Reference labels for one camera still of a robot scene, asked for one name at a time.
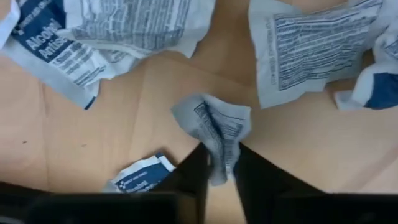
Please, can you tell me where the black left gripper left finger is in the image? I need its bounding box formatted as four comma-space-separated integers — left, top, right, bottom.
152, 142, 210, 224

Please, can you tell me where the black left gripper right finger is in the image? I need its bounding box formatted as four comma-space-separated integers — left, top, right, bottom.
233, 142, 324, 224

